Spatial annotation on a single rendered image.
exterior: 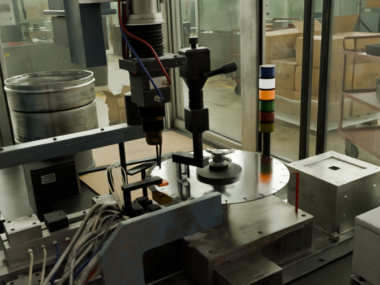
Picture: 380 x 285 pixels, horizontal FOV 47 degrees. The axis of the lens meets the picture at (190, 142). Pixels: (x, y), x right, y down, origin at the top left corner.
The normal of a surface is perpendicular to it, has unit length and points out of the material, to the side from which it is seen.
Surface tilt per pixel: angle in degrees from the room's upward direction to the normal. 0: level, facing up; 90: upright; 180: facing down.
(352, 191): 90
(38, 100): 90
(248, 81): 90
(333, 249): 0
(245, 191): 0
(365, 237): 90
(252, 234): 0
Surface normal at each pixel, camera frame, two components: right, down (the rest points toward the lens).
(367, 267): -0.85, 0.20
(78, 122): 0.73, 0.18
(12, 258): 0.52, 0.25
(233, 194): -0.04, -0.95
